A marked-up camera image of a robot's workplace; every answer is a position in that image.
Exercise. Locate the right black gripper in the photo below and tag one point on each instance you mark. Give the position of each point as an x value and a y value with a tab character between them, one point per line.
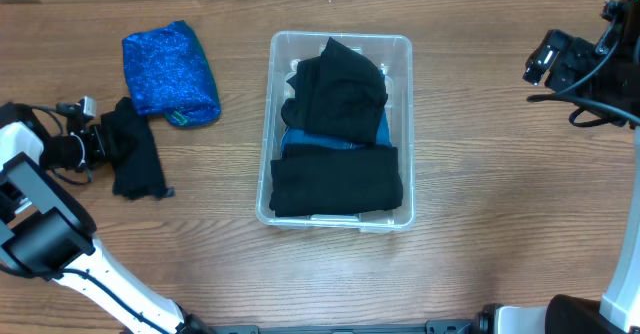
564	63

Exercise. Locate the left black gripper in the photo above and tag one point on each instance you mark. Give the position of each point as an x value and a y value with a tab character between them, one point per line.
98	144

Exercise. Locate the small black cloth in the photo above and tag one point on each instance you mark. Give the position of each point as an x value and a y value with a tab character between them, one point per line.
132	152

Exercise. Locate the blue denim jeans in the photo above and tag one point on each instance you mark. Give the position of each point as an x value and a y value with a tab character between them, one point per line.
294	135

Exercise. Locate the long black cloth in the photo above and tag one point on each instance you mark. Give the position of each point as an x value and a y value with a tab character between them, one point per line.
310	179

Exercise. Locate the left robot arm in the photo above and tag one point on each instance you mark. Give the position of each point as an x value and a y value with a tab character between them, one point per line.
46	233

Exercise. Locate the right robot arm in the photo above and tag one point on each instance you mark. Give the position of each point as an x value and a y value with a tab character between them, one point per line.
579	182

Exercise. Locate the shiny blue sequin cloth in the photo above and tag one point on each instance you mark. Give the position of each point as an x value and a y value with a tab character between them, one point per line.
168	74

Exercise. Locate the clear plastic storage bin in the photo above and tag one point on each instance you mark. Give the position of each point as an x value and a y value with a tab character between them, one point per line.
392	54

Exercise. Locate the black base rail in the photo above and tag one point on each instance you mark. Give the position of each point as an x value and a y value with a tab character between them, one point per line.
447	326

